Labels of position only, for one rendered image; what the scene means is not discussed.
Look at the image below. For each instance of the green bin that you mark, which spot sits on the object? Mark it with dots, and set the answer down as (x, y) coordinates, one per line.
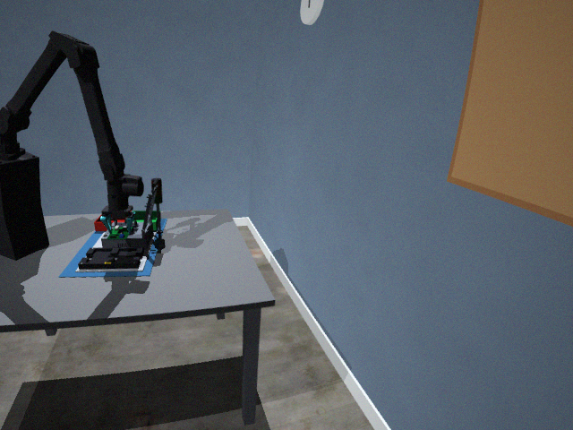
(139, 216)

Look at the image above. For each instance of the green circuit board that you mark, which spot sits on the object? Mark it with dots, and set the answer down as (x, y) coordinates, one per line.
(117, 231)

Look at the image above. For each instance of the red bin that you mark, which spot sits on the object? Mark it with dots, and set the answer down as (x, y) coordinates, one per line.
(99, 226)

